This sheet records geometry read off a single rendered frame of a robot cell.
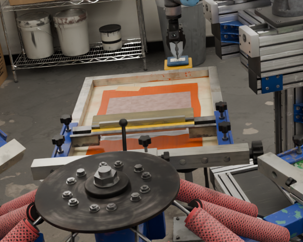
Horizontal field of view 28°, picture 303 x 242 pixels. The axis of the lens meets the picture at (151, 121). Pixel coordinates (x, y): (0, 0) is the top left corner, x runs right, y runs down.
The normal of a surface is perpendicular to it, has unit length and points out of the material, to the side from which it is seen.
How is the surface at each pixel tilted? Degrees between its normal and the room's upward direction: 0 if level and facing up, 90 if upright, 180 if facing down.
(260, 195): 0
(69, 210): 0
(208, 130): 90
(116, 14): 90
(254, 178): 0
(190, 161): 90
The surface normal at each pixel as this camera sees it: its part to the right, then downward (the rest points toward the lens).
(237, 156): -0.04, 0.44
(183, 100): -0.11, -0.89
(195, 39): 0.51, 0.38
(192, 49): 0.30, 0.44
